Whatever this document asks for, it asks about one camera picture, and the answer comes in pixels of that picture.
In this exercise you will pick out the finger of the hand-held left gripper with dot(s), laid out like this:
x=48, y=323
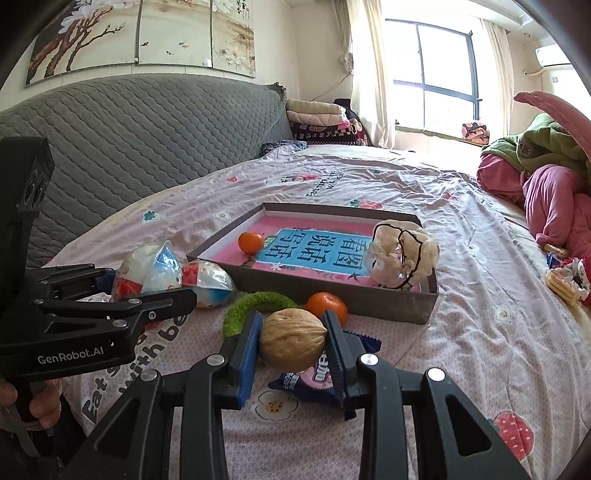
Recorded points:
x=161, y=304
x=74, y=281

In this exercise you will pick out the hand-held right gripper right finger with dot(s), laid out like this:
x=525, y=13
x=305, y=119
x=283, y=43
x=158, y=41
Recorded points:
x=334, y=360

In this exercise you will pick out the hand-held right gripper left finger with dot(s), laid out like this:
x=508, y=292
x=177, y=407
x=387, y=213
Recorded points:
x=247, y=355

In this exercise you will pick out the blue cookie packet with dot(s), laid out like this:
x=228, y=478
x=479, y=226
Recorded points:
x=300, y=383

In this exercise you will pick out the walnut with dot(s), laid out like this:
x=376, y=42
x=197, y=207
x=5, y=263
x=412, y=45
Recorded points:
x=293, y=339

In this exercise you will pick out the labelled red egg toy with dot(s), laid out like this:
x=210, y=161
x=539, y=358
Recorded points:
x=207, y=288

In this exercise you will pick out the small orange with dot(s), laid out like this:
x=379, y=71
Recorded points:
x=327, y=307

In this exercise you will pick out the grey cardboard box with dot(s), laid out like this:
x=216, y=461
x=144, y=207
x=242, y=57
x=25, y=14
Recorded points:
x=369, y=302

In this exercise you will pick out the large orange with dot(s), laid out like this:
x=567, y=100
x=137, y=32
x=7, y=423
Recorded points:
x=250, y=242

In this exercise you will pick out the cream sheer scrunchie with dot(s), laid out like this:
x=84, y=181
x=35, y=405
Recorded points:
x=401, y=254

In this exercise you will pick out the person's left hand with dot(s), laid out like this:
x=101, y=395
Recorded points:
x=44, y=406

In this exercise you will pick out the pink and blue book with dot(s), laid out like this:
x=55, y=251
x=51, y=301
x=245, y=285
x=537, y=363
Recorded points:
x=314, y=249

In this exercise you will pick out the printed strawberry bedsheet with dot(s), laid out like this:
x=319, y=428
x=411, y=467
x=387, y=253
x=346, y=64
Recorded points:
x=461, y=346

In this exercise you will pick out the grey quilted headboard cover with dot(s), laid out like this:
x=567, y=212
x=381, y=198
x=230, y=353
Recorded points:
x=138, y=138

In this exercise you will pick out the dark patterned cloth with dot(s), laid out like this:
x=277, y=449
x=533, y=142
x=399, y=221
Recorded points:
x=281, y=147

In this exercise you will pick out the stack of folded blankets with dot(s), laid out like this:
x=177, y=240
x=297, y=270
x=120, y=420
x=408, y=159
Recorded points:
x=318, y=120

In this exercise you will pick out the snack packets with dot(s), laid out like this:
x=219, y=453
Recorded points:
x=565, y=279

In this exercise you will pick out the patterned cloth on sill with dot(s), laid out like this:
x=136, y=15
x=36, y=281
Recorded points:
x=475, y=131

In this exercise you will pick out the pink quilt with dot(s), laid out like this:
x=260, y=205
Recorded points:
x=554, y=203

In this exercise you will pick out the cream curtain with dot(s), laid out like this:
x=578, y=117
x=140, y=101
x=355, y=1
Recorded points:
x=369, y=69
x=498, y=78

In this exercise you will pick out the window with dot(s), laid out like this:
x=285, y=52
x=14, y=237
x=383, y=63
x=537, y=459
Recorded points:
x=434, y=78

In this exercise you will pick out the green blanket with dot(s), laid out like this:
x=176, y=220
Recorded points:
x=545, y=138

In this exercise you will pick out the pink cushion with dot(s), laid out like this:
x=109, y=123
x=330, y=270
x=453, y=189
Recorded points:
x=549, y=106

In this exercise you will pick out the white air conditioner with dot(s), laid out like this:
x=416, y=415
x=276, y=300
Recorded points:
x=554, y=55

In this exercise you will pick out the floral wall painting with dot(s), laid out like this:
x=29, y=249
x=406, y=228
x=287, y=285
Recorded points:
x=138, y=32

